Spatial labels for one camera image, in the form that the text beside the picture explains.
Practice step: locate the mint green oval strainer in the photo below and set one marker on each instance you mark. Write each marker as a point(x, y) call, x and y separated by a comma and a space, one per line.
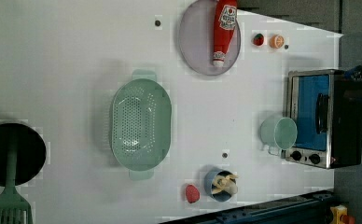
point(141, 124)

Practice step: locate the red toy fruit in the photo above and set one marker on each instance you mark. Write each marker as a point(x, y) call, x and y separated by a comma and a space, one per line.
point(192, 194)

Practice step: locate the grey round plate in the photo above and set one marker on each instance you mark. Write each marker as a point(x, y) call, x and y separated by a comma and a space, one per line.
point(196, 39)

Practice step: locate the blue cup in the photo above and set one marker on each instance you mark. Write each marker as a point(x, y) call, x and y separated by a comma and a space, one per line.
point(222, 196)

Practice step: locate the mint green mug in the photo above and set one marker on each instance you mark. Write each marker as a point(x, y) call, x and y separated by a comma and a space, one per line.
point(278, 133)

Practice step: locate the toy strawberry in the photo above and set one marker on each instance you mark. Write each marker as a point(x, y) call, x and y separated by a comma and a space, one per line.
point(258, 40)

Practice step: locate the red ketchup bottle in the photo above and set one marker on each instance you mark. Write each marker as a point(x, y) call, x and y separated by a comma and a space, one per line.
point(224, 26)

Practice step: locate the toy orange half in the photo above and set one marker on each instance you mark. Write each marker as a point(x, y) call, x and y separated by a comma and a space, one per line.
point(276, 41)

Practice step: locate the black silver toaster oven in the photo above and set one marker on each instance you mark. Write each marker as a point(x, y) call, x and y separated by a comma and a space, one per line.
point(327, 108)

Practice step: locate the black round pan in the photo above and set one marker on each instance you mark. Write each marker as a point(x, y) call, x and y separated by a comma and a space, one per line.
point(31, 152)

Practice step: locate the mint green spatula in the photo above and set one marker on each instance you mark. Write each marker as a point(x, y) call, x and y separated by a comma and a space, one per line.
point(14, 209)

